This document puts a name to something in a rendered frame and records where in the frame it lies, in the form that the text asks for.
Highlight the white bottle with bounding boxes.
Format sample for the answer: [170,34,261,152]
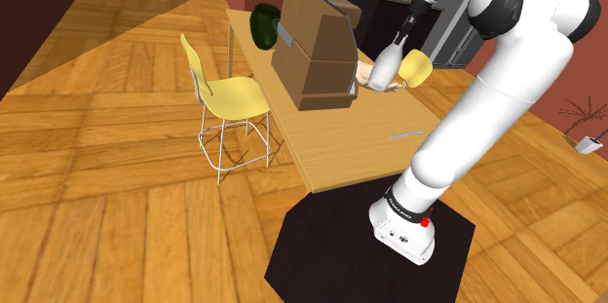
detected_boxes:
[367,34,409,94]

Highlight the dark cabinet with kitchenware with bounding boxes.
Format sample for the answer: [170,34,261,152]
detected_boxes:
[340,0,444,63]

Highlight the grey refrigerator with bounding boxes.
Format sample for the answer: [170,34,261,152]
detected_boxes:
[419,0,486,70]

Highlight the beige plate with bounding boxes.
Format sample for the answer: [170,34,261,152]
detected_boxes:
[355,60,406,95]

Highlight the brown cardboard box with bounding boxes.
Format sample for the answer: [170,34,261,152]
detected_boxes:
[270,0,363,112]

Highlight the light wooden table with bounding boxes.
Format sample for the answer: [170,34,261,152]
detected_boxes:
[224,8,444,195]

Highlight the dark green vase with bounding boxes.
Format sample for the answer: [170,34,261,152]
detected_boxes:
[249,2,283,52]

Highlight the yellow chair with metal legs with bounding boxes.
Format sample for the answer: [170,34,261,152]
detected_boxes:
[179,33,273,186]

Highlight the bare plant in white pot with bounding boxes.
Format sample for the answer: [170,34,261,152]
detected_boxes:
[557,95,608,156]

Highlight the black robot stand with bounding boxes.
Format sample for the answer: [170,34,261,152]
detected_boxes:
[263,173,477,303]

